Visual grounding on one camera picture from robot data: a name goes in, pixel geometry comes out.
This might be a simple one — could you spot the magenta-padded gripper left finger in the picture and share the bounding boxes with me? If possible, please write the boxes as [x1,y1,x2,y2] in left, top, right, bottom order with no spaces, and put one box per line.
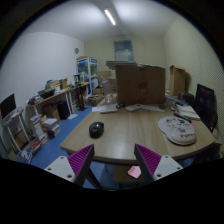
[44,143,96,188]

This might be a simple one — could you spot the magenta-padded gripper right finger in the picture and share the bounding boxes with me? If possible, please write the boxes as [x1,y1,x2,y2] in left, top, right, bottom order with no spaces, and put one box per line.
[133,143,184,184]

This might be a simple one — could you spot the black computer mouse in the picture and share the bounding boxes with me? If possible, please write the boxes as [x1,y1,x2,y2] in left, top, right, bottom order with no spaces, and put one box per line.
[88,121,105,139]

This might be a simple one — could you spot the white printed round mouse pad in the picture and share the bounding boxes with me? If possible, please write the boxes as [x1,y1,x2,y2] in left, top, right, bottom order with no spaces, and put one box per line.
[157,115,198,146]

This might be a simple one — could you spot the pink stool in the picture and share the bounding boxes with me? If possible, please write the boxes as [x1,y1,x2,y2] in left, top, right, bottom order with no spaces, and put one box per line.
[127,165,142,179]

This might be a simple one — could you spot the stack of books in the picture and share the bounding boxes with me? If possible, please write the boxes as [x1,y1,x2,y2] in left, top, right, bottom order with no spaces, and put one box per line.
[42,117,62,139]

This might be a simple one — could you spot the black computer tower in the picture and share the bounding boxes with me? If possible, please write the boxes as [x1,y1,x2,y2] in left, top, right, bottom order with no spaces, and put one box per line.
[56,100,71,120]

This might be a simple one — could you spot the open cardboard box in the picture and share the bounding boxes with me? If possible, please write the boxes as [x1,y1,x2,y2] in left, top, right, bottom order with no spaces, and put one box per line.
[87,94,105,107]

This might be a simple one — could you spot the blue book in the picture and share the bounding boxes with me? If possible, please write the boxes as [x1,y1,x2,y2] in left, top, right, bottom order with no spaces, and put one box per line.
[164,94,189,107]

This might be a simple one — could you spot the tall black stand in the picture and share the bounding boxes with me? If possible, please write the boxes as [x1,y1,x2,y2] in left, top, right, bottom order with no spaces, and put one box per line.
[73,73,88,112]

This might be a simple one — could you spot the wooden side desk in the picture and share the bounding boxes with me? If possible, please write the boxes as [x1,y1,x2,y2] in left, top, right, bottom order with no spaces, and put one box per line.
[28,81,91,118]

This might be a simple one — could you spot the white shelf unit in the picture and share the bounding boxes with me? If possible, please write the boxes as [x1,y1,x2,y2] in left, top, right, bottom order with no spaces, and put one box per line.
[0,106,35,162]

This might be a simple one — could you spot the large brown cardboard box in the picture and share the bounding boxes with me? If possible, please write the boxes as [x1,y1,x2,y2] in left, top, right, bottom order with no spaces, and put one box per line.
[114,63,167,106]

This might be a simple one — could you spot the clear plastic jar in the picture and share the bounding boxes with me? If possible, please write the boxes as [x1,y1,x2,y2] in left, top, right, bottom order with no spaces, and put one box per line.
[101,77,117,98]

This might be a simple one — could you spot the narrow upright cardboard box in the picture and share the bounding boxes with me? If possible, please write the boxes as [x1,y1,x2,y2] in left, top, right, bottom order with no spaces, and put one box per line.
[169,64,188,98]

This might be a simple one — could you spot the stacked cardboard boxes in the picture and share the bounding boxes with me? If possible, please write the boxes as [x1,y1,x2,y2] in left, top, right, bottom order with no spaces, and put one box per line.
[97,69,113,96]

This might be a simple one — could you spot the black monitor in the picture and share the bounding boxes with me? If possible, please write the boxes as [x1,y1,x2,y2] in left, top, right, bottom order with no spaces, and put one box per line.
[0,93,18,120]

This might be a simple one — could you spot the white and blue glass cabinet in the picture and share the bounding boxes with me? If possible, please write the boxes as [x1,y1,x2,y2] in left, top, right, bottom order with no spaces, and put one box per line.
[76,55,100,89]

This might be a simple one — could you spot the flat grey cardboard sheet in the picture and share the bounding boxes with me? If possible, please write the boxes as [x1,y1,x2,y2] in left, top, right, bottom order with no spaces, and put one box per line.
[105,60,138,70]

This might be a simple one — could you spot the ceiling light tube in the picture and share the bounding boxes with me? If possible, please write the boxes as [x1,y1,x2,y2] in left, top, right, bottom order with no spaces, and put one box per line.
[103,8,117,27]

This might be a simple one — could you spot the small wall window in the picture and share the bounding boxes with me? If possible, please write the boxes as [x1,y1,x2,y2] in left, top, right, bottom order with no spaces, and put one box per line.
[113,39,135,62]

